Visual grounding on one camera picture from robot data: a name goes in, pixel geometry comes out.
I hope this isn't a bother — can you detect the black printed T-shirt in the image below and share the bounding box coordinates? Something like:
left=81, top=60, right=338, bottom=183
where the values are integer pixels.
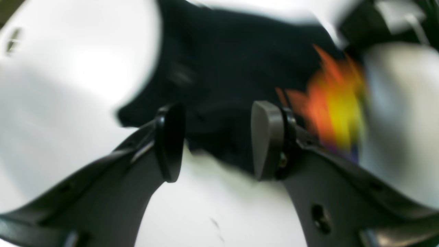
left=118, top=0, right=347, bottom=173

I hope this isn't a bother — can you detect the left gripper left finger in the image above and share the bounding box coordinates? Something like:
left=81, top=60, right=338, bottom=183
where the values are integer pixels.
left=1, top=104, right=185, bottom=247

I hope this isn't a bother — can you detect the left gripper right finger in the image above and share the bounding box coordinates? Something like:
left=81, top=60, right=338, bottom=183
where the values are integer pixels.
left=251, top=101, right=439, bottom=247

